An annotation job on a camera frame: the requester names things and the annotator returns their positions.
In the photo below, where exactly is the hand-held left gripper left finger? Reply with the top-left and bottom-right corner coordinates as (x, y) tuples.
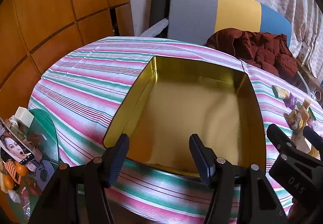
(28, 134), (130, 224)

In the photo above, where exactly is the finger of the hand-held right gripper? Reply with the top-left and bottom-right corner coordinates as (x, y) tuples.
(267, 124), (295, 158)
(303, 127), (323, 159)

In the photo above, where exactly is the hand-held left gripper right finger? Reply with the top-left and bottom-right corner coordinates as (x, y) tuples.
(189, 134), (289, 224)

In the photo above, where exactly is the yellow patterned snack bag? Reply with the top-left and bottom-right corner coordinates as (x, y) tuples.
(288, 109), (307, 130)

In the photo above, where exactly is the purple candy packet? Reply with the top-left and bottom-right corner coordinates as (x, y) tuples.
(285, 93), (298, 108)

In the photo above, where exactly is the green yellow snack packet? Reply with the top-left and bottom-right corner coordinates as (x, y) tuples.
(271, 85), (290, 98)

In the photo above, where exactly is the gold square tin box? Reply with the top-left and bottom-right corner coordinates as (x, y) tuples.
(103, 56), (266, 178)

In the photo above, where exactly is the wooden desk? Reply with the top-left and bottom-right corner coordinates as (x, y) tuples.
(295, 58), (323, 88)

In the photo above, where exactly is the dark grey cup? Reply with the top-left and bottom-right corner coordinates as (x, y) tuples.
(31, 160), (49, 183)

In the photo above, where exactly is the green glass side table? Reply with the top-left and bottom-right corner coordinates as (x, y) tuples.
(0, 108), (66, 224)

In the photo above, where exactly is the striped pink green tablecloth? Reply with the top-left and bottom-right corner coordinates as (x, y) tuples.
(27, 36), (323, 223)

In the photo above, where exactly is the white carton box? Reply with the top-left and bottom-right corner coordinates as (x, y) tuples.
(299, 42), (311, 59)

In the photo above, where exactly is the dark red padded jacket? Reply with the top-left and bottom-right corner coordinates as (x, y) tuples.
(206, 28), (299, 77)

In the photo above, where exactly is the white square box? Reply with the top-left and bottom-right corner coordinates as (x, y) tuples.
(14, 107), (34, 129)

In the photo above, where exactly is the phone with face picture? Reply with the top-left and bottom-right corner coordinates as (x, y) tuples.
(0, 123), (34, 165)

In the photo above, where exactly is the orange hair clip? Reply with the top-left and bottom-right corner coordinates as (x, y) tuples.
(5, 160), (22, 184)

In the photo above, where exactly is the grey yellow blue chair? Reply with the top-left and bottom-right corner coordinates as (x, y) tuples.
(139, 0), (311, 93)

